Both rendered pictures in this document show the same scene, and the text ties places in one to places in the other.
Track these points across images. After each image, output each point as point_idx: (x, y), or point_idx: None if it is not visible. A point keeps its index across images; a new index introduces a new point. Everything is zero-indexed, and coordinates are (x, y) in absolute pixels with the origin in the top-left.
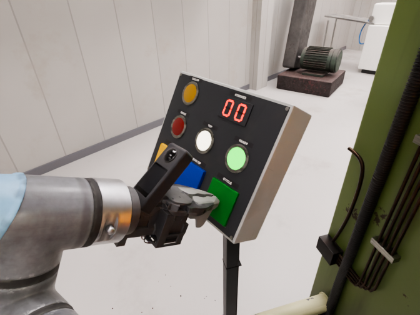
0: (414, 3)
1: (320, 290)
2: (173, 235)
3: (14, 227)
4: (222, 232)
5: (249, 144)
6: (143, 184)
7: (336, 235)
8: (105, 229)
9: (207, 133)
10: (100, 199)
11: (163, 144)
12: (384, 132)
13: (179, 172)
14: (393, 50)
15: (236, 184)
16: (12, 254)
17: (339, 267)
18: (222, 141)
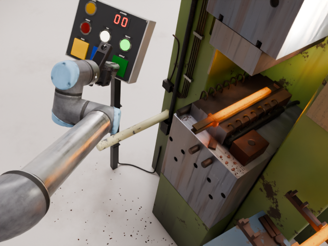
0: None
1: (165, 109)
2: (107, 81)
3: (79, 76)
4: (122, 80)
5: (131, 37)
6: (94, 60)
7: (170, 77)
8: (93, 77)
9: (106, 32)
10: (92, 67)
11: (76, 39)
12: (185, 28)
13: (109, 54)
14: None
15: (126, 57)
16: (77, 85)
17: (173, 92)
18: (115, 36)
